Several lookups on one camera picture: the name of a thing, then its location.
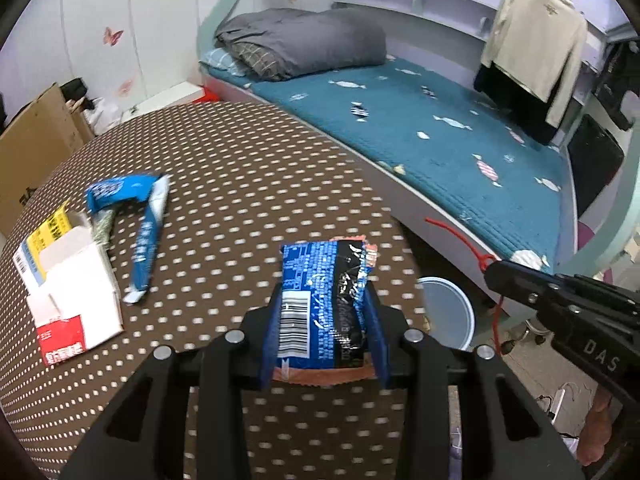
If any dark blue snack packet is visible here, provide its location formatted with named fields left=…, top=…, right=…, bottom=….
left=273, top=235, right=378, bottom=387

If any blue white tube wrapper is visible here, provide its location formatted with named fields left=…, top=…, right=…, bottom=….
left=122, top=176, right=169, bottom=304

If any white red medicine box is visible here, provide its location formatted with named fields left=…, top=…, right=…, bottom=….
left=27, top=226, right=124, bottom=366

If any blue snack wrapper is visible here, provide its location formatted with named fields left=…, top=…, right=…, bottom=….
left=85, top=174, right=158, bottom=214

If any yellow white medicine box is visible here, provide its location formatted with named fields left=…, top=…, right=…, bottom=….
left=12, top=202, right=91, bottom=294

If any light blue trash bin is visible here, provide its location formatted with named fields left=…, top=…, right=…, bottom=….
left=418, top=276, right=475, bottom=351

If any brown polka dot tablecloth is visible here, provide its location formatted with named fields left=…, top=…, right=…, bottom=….
left=1, top=103, right=421, bottom=479

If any teal bed mattress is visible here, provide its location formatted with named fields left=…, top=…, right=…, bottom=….
left=201, top=56, right=567, bottom=272

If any green silver wrapper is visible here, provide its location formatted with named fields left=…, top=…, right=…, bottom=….
left=92, top=207, right=117, bottom=249

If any cream sweater on hanger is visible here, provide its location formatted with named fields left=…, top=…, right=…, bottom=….
left=480, top=0, right=588, bottom=127

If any red stool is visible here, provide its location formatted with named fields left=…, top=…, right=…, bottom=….
left=192, top=87, right=221, bottom=104

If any blue striped pillow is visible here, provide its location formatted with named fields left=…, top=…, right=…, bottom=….
left=200, top=47, right=250, bottom=77

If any grey folded duvet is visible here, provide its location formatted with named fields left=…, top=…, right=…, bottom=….
left=215, top=8, right=387, bottom=81

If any brown cardboard box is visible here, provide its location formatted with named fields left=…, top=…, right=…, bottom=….
left=0, top=84, right=94, bottom=236

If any mint green bunk bed frame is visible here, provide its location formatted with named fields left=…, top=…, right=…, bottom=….
left=196, top=0, right=639, bottom=278

